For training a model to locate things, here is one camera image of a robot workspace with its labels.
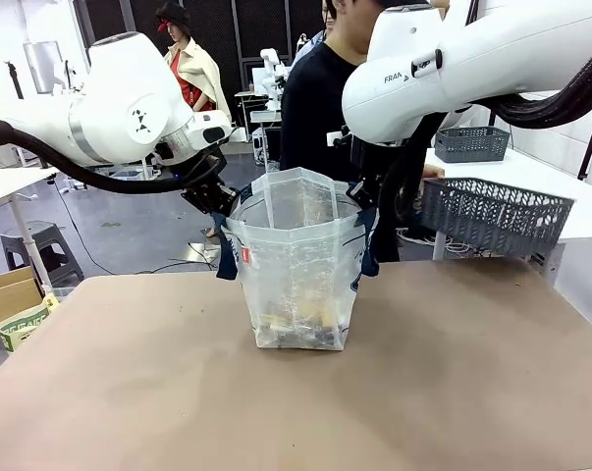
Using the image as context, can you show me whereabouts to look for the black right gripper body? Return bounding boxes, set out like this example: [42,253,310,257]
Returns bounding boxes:
[327,126,412,197]

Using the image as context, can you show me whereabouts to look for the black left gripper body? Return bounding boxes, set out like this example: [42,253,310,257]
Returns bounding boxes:
[180,155,227,216]

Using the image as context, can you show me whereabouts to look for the clear shopping bag navy handles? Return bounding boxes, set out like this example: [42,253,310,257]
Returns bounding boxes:
[215,167,381,352]

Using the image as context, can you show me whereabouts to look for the large grey plastic basket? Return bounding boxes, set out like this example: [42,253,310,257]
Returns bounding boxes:
[419,177,575,259]

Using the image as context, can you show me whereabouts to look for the groceries inside bag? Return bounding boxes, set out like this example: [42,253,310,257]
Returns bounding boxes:
[258,298,349,344]

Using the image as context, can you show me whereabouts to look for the metal sheet on floor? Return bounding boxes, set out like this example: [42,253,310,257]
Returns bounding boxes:
[187,240,223,269]

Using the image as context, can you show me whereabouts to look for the person in black shirt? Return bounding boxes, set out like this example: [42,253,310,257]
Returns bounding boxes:
[279,0,447,264]

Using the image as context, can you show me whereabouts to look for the small grey plastic basket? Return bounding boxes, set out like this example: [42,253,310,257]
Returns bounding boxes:
[433,126,511,164]

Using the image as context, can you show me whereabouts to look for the mannequin in cream jacket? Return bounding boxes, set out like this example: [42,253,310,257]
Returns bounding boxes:
[156,1,233,236]

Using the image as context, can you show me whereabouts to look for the grey plastic stool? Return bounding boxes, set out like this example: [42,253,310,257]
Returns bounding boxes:
[0,221,85,286]

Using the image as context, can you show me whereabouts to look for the white side table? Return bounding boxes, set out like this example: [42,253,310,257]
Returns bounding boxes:
[422,146,592,256]

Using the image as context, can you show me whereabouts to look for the white desk with leg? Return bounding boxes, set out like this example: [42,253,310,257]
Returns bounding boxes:
[0,166,64,295]

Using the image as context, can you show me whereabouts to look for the brown cardboard box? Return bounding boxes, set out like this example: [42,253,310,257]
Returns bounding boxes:
[0,266,44,330]

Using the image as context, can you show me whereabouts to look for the green and white package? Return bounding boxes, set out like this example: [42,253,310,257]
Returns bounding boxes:
[0,292,61,353]

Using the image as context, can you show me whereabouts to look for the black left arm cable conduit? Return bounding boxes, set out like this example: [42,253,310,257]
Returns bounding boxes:
[0,120,228,195]

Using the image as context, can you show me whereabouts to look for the black floor cable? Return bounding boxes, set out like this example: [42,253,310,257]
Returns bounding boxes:
[59,185,218,276]

